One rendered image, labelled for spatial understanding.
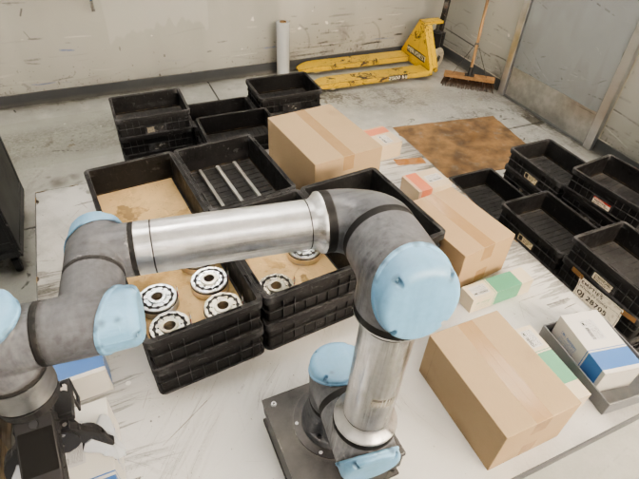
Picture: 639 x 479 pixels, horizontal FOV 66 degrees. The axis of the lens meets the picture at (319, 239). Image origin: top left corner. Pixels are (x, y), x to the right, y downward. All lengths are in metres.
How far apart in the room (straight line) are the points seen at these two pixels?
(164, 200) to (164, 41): 2.88
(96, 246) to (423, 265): 0.41
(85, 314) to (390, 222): 0.38
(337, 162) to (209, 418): 1.00
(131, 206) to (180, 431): 0.79
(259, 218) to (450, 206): 1.13
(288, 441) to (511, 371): 0.56
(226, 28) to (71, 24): 1.19
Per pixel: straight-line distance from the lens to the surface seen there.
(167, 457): 1.31
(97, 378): 1.39
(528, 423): 1.24
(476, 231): 1.66
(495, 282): 1.65
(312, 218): 0.70
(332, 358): 1.01
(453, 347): 1.30
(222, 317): 1.22
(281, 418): 1.21
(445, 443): 1.34
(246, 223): 0.68
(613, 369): 1.53
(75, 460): 0.86
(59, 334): 0.60
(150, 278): 1.49
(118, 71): 4.57
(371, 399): 0.82
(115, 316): 0.59
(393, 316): 0.62
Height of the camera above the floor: 1.86
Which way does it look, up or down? 41 degrees down
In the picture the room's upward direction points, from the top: 3 degrees clockwise
